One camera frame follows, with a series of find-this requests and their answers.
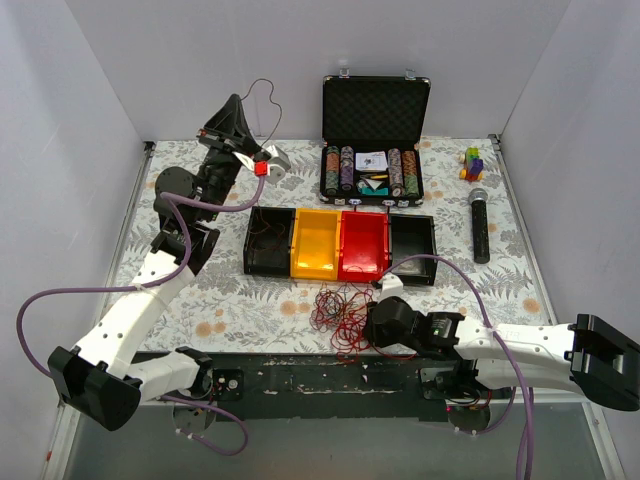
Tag red wire tangle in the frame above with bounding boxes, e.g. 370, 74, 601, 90
310, 282, 376, 364

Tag black bin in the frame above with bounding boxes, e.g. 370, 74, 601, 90
243, 206, 296, 277
389, 214, 437, 286

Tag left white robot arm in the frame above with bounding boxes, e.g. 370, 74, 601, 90
47, 94, 269, 431

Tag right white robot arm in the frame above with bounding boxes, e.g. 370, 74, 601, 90
363, 297, 639, 412

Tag red bin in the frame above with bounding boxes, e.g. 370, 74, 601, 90
337, 211, 389, 283

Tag yellow bin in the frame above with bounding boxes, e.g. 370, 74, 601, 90
290, 208, 341, 281

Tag playing card deck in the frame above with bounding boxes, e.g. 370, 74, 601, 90
355, 151, 388, 172

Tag black poker chip case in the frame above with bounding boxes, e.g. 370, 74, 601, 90
319, 71, 431, 208

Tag floral table mat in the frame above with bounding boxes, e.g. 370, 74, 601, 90
142, 137, 553, 354

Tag black microphone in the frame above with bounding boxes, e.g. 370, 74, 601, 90
468, 188, 490, 264

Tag colourful toy block car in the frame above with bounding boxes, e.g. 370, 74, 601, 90
459, 147, 484, 182

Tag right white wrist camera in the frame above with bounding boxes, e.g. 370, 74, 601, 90
371, 273, 404, 302

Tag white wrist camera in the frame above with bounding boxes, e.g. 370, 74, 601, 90
371, 273, 404, 302
253, 145, 291, 184

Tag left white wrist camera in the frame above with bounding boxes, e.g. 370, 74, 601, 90
253, 145, 291, 184

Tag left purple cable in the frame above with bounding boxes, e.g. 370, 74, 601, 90
16, 174, 269, 456

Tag purple cable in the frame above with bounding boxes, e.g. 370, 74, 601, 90
16, 174, 269, 456
374, 253, 535, 480

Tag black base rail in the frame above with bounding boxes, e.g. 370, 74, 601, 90
134, 349, 511, 422

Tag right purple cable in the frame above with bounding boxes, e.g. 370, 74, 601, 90
374, 253, 535, 480

